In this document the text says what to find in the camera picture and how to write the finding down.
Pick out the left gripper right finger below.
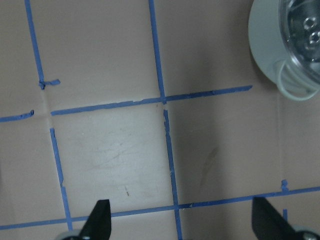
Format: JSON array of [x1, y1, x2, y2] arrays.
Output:
[[251, 197, 296, 240]]

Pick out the pale green electric pot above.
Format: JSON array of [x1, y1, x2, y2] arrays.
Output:
[[248, 0, 320, 101]]

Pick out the glass pot lid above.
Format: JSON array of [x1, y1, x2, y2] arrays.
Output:
[[278, 0, 320, 84]]

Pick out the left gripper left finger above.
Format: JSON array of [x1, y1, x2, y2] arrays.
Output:
[[78, 199, 111, 240]]

